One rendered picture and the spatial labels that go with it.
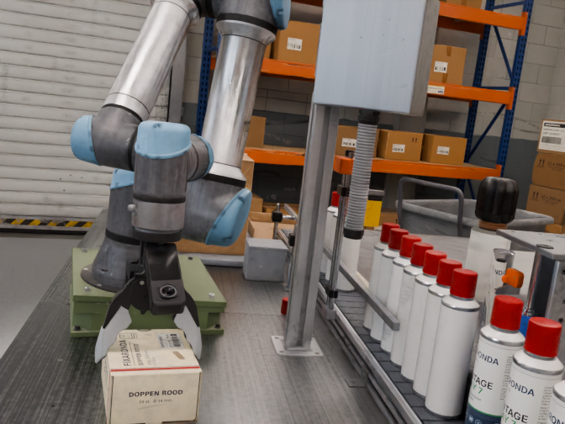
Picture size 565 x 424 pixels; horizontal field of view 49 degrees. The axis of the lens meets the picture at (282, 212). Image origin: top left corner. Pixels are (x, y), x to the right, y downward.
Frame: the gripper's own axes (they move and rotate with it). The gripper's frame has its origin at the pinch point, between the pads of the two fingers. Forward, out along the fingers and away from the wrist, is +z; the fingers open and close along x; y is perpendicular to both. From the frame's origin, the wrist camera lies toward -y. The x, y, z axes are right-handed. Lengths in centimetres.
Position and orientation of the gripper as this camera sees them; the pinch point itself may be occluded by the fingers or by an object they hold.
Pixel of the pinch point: (149, 364)
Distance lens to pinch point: 95.7
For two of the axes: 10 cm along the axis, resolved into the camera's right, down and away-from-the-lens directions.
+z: -1.0, 9.8, 1.6
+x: -9.4, -0.5, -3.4
